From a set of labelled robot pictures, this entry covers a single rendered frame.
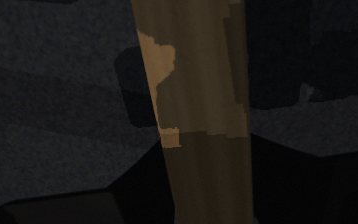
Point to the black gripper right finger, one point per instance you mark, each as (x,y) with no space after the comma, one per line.
(293,187)

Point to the wooden side rail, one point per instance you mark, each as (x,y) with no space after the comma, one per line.
(195,58)

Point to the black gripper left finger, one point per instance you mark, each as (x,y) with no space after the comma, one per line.
(142,195)

